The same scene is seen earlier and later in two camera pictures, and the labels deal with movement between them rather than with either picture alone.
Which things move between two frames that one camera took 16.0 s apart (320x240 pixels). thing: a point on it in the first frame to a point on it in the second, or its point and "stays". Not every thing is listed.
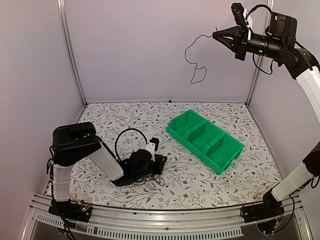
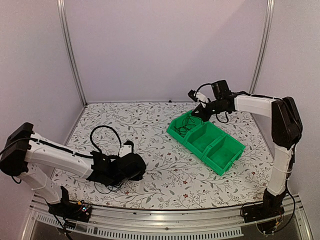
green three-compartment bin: [178, 126] stays
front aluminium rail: [225, 222] stays
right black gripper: [239, 46] to [202, 114]
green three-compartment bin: [221, 151] stays
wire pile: [155, 177] to [110, 187]
